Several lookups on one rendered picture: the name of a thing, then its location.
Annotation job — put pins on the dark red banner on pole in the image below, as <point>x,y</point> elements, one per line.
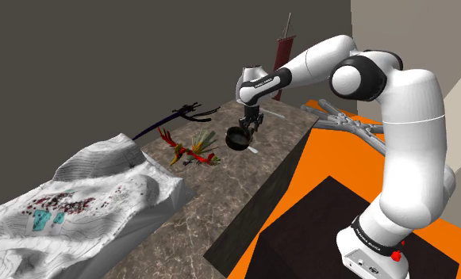
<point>283,58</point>

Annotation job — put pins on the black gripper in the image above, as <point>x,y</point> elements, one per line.
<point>252,111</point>

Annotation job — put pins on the grey branched rack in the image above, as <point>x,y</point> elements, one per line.
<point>342,121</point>

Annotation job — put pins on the short white stick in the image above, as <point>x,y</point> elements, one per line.
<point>253,149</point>

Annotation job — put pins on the dark robot stand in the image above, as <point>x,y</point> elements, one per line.
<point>311,224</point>

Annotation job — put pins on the white relief terrain model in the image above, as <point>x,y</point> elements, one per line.
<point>91,208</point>

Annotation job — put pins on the black crossbow-shaped figure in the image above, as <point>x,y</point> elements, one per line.
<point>189,112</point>

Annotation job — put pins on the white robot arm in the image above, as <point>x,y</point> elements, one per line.
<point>412,127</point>

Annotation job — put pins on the black bowl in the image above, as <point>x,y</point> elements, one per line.
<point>236,140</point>

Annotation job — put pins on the red and yellow bird figure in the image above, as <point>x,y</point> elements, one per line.
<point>191,154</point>

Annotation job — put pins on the thin white stick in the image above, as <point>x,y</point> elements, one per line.
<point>273,114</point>

